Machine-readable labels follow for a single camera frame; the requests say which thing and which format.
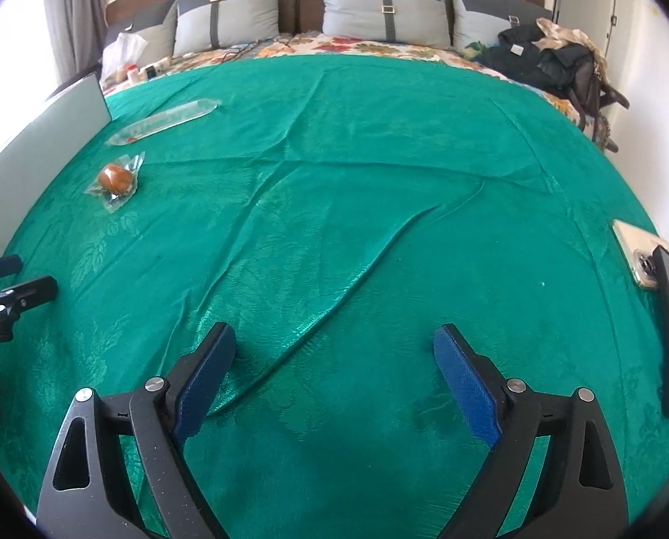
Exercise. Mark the white plastic bag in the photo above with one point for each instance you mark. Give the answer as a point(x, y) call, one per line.
point(119, 55)

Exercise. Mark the grey curtain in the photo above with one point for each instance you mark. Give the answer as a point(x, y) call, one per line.
point(76, 29)

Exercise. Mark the silver phone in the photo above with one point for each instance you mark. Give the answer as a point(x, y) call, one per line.
point(638, 247)

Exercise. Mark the floral sofa cover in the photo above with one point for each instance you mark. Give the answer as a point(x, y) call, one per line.
point(314, 43)

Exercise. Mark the far left grey pillow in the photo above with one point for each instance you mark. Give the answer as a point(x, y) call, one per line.
point(156, 24)

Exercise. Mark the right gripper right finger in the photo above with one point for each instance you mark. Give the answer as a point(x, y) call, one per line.
point(580, 491)

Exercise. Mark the long clear snack packet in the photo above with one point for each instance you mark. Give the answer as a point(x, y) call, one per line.
point(161, 121)

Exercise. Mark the far right grey pillow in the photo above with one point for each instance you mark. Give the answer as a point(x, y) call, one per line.
point(481, 21)

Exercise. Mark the green tablecloth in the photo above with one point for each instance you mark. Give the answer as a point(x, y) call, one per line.
point(335, 211)

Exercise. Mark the grey pillow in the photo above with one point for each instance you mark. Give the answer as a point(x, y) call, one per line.
point(418, 22)
point(204, 25)
point(156, 24)
point(481, 21)

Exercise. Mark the black clothes pile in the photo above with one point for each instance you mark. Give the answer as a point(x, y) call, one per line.
point(561, 62)

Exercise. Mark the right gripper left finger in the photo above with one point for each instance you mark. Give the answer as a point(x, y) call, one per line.
point(86, 491)

